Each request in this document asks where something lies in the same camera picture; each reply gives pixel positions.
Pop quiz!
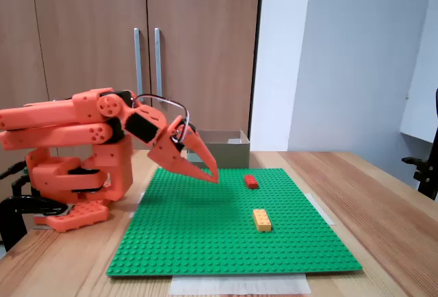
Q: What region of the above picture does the cardboard box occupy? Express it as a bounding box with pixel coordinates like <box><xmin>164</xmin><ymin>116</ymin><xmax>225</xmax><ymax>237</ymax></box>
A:
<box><xmin>186</xmin><ymin>129</ymin><xmax>251</xmax><ymax>170</ymax></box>

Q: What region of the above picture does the green lego baseplate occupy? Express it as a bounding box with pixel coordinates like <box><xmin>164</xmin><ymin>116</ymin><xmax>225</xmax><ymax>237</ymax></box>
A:
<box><xmin>105</xmin><ymin>168</ymin><xmax>363</xmax><ymax>278</ymax></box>

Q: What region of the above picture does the yellow lego block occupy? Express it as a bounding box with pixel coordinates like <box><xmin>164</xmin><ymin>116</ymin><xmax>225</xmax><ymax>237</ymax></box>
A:
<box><xmin>252</xmin><ymin>209</ymin><xmax>274</xmax><ymax>233</ymax></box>

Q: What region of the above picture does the wooden cabinet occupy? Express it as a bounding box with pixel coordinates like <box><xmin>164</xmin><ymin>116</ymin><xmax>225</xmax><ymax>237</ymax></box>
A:
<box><xmin>0</xmin><ymin>0</ymin><xmax>264</xmax><ymax>153</ymax></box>

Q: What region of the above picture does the wide translucent tape strip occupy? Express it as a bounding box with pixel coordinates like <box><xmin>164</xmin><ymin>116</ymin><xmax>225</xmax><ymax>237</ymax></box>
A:
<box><xmin>170</xmin><ymin>274</ymin><xmax>312</xmax><ymax>296</ymax></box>

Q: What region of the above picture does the black table clamp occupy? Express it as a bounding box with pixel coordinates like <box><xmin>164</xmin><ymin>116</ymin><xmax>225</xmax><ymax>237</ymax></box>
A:
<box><xmin>0</xmin><ymin>162</ymin><xmax>69</xmax><ymax>253</ymax></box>

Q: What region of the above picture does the black chair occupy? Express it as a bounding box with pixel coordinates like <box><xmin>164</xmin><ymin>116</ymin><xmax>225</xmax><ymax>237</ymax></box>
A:
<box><xmin>402</xmin><ymin>87</ymin><xmax>438</xmax><ymax>202</ymax></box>

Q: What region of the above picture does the white board panel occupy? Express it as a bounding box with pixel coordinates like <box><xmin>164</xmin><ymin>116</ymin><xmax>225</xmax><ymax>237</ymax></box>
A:
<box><xmin>399</xmin><ymin>0</ymin><xmax>438</xmax><ymax>144</ymax></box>

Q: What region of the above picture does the metal cabinet handle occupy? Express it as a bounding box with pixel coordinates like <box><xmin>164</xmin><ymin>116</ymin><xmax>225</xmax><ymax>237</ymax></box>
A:
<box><xmin>154</xmin><ymin>27</ymin><xmax>164</xmax><ymax>99</ymax></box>
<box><xmin>133</xmin><ymin>27</ymin><xmax>144</xmax><ymax>96</ymax></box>

